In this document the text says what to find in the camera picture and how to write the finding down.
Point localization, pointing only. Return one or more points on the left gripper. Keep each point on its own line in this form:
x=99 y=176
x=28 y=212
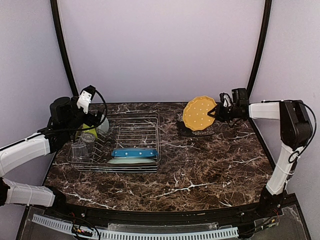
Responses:
x=93 y=118

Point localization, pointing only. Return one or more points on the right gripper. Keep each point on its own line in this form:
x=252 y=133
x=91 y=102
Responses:
x=222 y=112

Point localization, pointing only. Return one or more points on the yellow polka dot plate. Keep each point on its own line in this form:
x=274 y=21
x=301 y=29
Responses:
x=195 y=114

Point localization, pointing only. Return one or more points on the black square floral plate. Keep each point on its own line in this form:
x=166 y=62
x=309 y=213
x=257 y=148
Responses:
x=187 y=132

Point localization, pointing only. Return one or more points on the blue polka dot plate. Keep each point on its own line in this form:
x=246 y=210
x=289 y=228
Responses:
x=135 y=153

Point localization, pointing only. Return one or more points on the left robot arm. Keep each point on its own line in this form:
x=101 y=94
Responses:
x=67 y=116

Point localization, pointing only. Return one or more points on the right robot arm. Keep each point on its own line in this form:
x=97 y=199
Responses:
x=296 y=133

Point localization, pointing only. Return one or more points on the light teal checkered bowl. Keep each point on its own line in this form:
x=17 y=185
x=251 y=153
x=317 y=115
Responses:
x=104 y=127

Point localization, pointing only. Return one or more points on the lime green bowl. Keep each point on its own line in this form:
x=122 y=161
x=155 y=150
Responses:
x=91 y=131

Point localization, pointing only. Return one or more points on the clear faceted glass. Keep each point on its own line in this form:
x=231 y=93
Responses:
x=89 y=140

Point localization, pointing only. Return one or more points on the clear ribbed glass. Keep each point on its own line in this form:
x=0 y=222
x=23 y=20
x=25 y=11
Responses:
x=79 y=151

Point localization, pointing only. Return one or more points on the pale green plate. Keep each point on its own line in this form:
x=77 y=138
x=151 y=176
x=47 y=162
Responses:
x=131 y=161

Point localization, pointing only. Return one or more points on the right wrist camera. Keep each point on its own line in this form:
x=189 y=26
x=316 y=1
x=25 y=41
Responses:
x=225 y=100

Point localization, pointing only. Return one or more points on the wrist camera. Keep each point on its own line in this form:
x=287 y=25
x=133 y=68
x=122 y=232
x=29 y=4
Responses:
x=225 y=100
x=85 y=98

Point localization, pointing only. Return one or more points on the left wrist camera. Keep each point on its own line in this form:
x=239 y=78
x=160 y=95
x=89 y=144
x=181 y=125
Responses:
x=85 y=98

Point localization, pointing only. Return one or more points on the metal wire dish rack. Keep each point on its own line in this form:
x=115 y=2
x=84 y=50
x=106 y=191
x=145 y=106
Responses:
x=127 y=130

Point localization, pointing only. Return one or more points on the left black frame post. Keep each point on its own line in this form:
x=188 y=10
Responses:
x=62 y=46

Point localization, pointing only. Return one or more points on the black frame post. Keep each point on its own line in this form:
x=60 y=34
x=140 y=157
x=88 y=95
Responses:
x=260 y=46
x=62 y=46

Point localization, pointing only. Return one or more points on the white slotted cable duct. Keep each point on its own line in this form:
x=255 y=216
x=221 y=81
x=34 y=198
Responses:
x=138 y=232

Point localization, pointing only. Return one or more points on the right black frame post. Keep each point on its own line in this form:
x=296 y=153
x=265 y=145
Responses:
x=260 y=46

